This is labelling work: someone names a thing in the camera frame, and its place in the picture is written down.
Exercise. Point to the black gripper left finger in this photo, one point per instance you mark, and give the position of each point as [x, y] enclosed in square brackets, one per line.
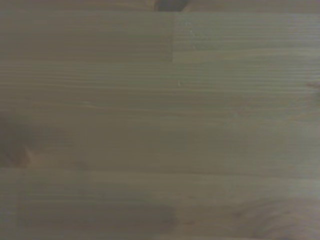
[163, 4]

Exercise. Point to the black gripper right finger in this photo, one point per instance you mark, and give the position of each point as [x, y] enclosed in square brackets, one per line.
[178, 4]

